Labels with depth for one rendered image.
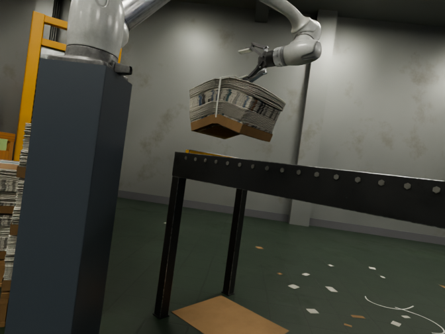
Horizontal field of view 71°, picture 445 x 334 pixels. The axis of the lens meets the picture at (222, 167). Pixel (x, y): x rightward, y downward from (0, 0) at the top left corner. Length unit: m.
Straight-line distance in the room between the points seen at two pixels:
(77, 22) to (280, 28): 4.70
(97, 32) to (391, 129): 5.00
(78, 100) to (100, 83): 0.08
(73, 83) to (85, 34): 0.15
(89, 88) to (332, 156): 4.59
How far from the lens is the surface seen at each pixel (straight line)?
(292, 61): 1.52
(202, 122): 1.55
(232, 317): 1.76
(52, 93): 1.03
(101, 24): 1.07
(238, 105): 1.44
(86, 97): 0.98
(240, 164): 1.22
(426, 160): 5.79
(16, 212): 1.50
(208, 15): 5.69
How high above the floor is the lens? 0.76
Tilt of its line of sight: level
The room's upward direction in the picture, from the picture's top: 8 degrees clockwise
